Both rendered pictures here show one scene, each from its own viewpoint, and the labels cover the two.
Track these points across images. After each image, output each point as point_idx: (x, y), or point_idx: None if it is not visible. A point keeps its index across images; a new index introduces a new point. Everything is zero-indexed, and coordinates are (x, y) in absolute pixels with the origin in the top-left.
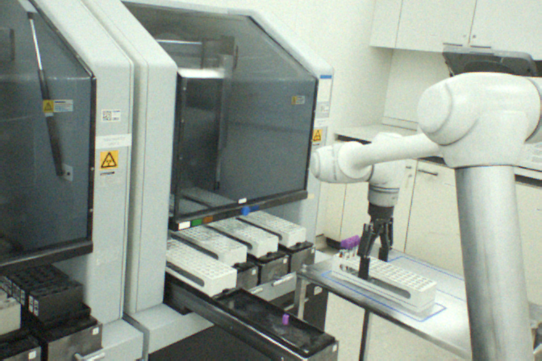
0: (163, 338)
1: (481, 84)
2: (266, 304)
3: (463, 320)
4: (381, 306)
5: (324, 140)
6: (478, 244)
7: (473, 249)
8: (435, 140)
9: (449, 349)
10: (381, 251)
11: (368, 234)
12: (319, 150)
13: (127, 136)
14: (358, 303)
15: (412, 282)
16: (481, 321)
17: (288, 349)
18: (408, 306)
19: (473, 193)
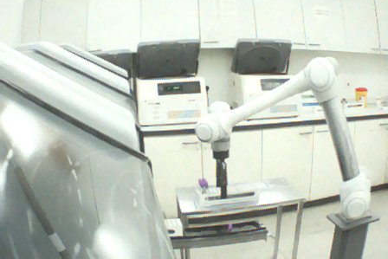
0: None
1: (327, 62)
2: (208, 228)
3: (274, 193)
4: (246, 204)
5: None
6: (342, 129)
7: (341, 132)
8: (322, 89)
9: (288, 202)
10: (217, 182)
11: (225, 170)
12: (205, 121)
13: None
14: (234, 210)
15: (249, 187)
16: (348, 158)
17: (255, 231)
18: (254, 199)
19: (336, 109)
